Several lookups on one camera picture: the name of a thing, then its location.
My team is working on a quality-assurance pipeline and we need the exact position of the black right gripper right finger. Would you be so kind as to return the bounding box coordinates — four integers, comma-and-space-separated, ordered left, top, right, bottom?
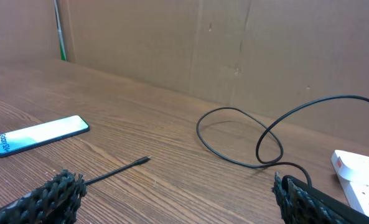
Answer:
272, 173, 369, 224

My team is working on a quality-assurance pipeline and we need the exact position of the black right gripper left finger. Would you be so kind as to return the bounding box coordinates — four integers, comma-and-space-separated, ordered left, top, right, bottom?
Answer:
0, 170, 86, 224

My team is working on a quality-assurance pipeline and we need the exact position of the blue Galaxy smartphone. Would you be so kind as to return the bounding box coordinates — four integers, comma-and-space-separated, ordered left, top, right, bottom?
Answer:
0, 115, 90, 158

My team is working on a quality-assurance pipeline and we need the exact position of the white power strip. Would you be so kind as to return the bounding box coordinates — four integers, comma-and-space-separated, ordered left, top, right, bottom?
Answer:
331, 150, 369, 217

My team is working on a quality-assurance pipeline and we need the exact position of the green white pole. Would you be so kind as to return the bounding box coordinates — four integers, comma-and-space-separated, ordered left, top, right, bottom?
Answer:
54, 0, 67, 61

